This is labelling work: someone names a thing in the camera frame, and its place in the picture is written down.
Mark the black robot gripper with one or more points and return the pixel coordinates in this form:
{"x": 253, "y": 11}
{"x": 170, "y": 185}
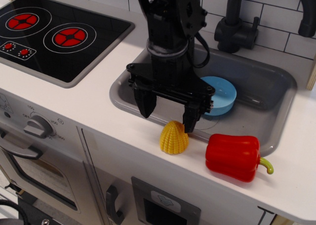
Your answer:
{"x": 174, "y": 79}

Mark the yellow toy corn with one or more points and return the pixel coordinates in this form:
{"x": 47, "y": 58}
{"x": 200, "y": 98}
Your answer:
{"x": 173, "y": 139}

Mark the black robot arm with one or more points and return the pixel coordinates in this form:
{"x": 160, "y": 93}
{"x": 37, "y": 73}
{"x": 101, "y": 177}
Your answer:
{"x": 173, "y": 27}

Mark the blue plastic bowl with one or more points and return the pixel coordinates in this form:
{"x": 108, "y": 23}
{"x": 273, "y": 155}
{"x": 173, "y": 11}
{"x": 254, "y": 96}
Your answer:
{"x": 224, "y": 97}

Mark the grey plastic sink basin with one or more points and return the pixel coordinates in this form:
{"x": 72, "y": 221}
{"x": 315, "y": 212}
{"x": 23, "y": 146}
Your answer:
{"x": 264, "y": 97}

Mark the red toy bell pepper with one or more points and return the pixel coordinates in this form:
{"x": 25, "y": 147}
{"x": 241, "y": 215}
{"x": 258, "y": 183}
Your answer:
{"x": 235, "y": 156}

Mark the dark grey toy faucet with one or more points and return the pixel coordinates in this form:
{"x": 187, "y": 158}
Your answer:
{"x": 231, "y": 34}

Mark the grey dishwasher panel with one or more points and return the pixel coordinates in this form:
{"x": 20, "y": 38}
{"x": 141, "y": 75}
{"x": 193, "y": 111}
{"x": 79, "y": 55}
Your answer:
{"x": 157, "y": 207}

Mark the black toy stovetop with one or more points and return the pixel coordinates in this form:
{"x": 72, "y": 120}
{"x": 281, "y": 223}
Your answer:
{"x": 56, "y": 42}

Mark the grey oven knob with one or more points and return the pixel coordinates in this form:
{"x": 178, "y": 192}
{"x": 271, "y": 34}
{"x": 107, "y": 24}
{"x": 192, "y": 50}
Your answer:
{"x": 38, "y": 127}

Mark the oven door window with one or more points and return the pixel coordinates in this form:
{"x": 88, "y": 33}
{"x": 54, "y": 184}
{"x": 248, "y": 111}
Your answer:
{"x": 45, "y": 177}

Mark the grey dishwasher door handle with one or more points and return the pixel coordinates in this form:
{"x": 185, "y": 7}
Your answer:
{"x": 115, "y": 216}

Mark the grey oven door handle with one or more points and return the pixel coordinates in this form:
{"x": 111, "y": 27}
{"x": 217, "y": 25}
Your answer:
{"x": 15, "y": 148}

